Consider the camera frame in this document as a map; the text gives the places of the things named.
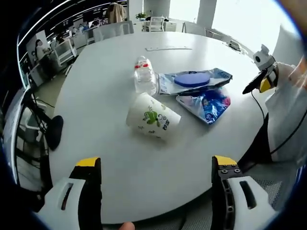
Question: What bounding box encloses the clear plastic water bottle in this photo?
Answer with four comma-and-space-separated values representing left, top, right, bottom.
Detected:
133, 55, 161, 97

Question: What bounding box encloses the blue colourful snack packet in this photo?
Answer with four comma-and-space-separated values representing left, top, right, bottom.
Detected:
176, 88, 232, 126

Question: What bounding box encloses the white paper cup green print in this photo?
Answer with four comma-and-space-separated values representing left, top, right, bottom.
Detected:
126, 92, 182, 142

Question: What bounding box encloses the black cable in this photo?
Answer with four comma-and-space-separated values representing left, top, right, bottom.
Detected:
250, 91, 307, 155

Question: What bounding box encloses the black round stool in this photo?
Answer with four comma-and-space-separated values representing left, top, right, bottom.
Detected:
45, 115, 64, 151

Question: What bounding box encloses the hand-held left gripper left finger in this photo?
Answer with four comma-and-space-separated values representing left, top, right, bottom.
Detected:
35, 157, 103, 230

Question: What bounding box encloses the blue round lid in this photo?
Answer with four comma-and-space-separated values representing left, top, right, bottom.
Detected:
174, 72, 210, 88

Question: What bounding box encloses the small grey device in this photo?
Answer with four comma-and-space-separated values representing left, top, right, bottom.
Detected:
227, 40, 243, 50

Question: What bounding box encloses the person's white shirt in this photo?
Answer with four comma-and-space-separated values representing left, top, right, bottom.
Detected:
264, 61, 307, 164

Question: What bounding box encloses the white frame chair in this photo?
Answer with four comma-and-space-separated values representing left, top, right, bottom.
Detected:
53, 39, 78, 66

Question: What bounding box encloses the white mesh office chair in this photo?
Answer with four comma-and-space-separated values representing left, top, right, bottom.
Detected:
149, 16, 166, 32

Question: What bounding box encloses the grey mesh chair seat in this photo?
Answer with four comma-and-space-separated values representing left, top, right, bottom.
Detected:
239, 165, 299, 218

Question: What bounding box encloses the white round table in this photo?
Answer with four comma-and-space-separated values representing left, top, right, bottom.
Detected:
53, 31, 267, 225

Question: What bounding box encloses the blue white plastic packet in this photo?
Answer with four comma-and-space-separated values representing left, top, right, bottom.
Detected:
157, 68, 234, 97

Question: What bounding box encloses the white flat strip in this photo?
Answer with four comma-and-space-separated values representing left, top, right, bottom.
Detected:
144, 46, 193, 52

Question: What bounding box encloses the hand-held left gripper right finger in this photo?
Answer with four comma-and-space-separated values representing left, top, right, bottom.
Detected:
210, 155, 280, 230

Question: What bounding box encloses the person's left hand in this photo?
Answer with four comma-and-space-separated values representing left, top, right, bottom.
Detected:
119, 221, 135, 230

